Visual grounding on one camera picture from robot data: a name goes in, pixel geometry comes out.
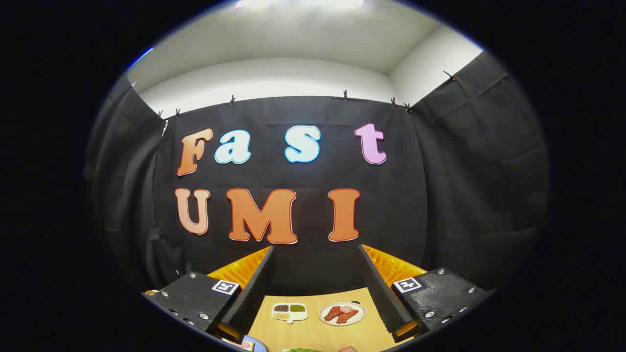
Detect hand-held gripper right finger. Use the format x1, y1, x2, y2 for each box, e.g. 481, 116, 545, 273
358, 243, 495, 344

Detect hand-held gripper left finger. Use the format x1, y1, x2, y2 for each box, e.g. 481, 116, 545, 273
142, 246, 274, 343

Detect white divided dish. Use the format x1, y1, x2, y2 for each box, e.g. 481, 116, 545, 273
271, 303, 309, 324

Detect blue round plate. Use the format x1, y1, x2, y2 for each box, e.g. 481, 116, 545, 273
230, 335, 267, 352

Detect white oval plate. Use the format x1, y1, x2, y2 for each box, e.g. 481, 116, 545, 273
318, 302, 366, 327

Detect ceiling light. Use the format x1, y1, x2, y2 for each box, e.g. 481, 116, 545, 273
235, 0, 365, 9

